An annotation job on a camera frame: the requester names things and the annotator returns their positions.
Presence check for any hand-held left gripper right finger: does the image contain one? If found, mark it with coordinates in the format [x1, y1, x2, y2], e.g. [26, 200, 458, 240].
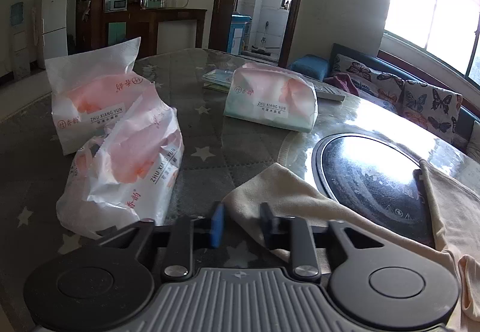
[260, 202, 380, 281]

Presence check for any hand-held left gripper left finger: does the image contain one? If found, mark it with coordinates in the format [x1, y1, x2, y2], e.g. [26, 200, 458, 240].
[98, 201, 227, 282]

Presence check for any cream garment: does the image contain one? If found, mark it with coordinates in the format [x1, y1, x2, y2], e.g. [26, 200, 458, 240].
[222, 159, 480, 332]

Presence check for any pink white tissue pack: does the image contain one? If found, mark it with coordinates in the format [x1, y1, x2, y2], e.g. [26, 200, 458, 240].
[223, 62, 319, 133]
[55, 83, 185, 241]
[44, 37, 154, 156]

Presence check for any round black induction cooktop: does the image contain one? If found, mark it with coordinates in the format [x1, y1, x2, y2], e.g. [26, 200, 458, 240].
[310, 133, 437, 248]

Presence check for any white remote control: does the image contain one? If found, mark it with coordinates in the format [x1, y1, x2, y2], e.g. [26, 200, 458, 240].
[313, 79, 346, 102]

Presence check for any green flat packet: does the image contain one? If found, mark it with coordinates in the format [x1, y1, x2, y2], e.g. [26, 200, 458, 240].
[202, 69, 237, 93]

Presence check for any pink cloth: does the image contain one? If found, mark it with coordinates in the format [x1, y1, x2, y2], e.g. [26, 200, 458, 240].
[324, 72, 360, 96]

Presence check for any blue sofa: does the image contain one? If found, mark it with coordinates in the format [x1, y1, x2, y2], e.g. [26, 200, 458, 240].
[287, 43, 480, 153]

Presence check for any butterfly print cushion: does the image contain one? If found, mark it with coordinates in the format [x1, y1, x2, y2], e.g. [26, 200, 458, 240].
[334, 54, 406, 104]
[401, 79, 464, 134]

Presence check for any mop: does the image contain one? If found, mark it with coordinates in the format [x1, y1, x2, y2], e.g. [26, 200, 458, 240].
[251, 19, 280, 53]

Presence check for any blue white cabinet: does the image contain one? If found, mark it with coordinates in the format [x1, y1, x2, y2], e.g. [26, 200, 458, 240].
[230, 14, 253, 52]

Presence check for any peach cloth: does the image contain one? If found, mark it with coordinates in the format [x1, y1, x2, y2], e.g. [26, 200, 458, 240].
[458, 255, 480, 321]

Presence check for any dark wooden sideboard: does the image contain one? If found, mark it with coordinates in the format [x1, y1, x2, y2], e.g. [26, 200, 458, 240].
[127, 8, 208, 59]

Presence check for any white refrigerator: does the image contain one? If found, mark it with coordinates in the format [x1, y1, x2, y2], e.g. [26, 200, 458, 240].
[35, 0, 69, 61]

